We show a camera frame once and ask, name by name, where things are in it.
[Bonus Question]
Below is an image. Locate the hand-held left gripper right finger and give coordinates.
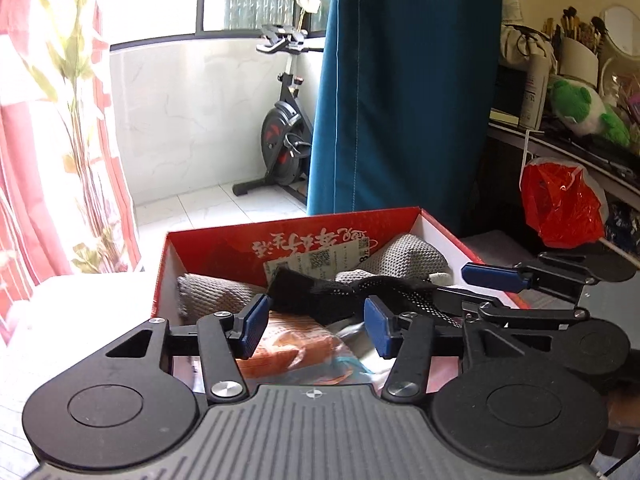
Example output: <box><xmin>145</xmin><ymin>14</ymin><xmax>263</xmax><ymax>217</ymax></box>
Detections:
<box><xmin>364</xmin><ymin>296</ymin><xmax>526</xmax><ymax>404</ymax></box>

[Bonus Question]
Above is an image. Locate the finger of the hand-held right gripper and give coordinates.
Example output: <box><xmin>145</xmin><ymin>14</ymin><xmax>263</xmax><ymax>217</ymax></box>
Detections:
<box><xmin>461</xmin><ymin>252</ymin><xmax>591</xmax><ymax>304</ymax></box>
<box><xmin>432</xmin><ymin>285</ymin><xmax>589</xmax><ymax>332</ymax></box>

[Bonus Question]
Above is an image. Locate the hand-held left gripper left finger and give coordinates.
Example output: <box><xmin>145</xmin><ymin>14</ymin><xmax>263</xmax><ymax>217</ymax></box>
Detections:
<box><xmin>100</xmin><ymin>294</ymin><xmax>272</xmax><ymax>404</ymax></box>

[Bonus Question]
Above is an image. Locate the white plastic pouch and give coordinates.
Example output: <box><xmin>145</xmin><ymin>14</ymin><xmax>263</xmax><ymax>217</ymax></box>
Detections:
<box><xmin>320</xmin><ymin>320</ymin><xmax>401</xmax><ymax>386</ymax></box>

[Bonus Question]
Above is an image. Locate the orange patterned pack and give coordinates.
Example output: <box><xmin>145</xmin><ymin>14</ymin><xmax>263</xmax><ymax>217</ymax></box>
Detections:
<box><xmin>240</xmin><ymin>312</ymin><xmax>346</xmax><ymax>378</ymax></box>

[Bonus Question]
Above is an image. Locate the grey knit cloth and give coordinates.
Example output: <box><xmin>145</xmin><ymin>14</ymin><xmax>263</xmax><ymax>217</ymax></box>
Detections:
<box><xmin>176</xmin><ymin>272</ymin><xmax>261</xmax><ymax>323</ymax></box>
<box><xmin>335</xmin><ymin>233</ymin><xmax>451</xmax><ymax>286</ymax></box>

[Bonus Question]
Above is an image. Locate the black mesh cloth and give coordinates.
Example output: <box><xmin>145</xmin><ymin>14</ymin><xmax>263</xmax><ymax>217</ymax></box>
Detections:
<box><xmin>267</xmin><ymin>266</ymin><xmax>481</xmax><ymax>328</ymax></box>

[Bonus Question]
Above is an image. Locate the red strawberry print cardboard box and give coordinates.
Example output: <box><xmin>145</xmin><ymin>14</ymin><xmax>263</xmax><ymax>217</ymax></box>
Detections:
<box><xmin>151</xmin><ymin>206</ymin><xmax>531</xmax><ymax>361</ymax></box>

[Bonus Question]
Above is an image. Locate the red plastic bag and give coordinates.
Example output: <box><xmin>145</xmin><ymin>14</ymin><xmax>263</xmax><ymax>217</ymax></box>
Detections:
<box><xmin>519</xmin><ymin>156</ymin><xmax>608</xmax><ymax>250</ymax></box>

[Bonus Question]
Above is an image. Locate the white spray bottle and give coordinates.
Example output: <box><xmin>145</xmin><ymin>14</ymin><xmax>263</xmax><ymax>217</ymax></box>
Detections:
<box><xmin>519</xmin><ymin>54</ymin><xmax>550</xmax><ymax>131</ymax></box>

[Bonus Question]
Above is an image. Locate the blue curtain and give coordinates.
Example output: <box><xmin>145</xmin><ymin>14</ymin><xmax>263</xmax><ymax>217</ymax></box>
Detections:
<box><xmin>306</xmin><ymin>0</ymin><xmax>503</xmax><ymax>241</ymax></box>

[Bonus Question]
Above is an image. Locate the black exercise bike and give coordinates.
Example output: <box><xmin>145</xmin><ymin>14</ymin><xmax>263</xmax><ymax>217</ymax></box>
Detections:
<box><xmin>231</xmin><ymin>22</ymin><xmax>326</xmax><ymax>200</ymax></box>

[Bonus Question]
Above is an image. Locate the green and white plush toy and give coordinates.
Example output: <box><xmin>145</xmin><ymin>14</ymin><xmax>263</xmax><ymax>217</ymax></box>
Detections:
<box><xmin>547</xmin><ymin>79</ymin><xmax>631</xmax><ymax>147</ymax></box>

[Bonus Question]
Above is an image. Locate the white brush holder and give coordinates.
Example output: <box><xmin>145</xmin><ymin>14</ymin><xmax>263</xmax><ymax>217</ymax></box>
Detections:
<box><xmin>557</xmin><ymin>35</ymin><xmax>600</xmax><ymax>86</ymax></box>

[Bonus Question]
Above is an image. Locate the bunch of makeup brushes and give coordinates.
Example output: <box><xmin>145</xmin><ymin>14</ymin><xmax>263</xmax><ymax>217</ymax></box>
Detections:
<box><xmin>542</xmin><ymin>6</ymin><xmax>611</xmax><ymax>56</ymax></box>

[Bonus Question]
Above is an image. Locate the round mirror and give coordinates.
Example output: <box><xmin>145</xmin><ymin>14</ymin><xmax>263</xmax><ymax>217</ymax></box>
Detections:
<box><xmin>600</xmin><ymin>5</ymin><xmax>636</xmax><ymax>56</ymax></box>

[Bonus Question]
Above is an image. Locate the pink printed backdrop cloth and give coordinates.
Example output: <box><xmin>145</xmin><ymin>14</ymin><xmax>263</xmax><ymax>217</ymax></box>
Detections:
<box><xmin>0</xmin><ymin>0</ymin><xmax>143</xmax><ymax>346</ymax></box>

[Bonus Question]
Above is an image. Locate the beige drawstring bag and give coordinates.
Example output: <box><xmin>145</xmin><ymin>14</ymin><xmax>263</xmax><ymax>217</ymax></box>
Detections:
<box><xmin>499</xmin><ymin>24</ymin><xmax>557</xmax><ymax>68</ymax></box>

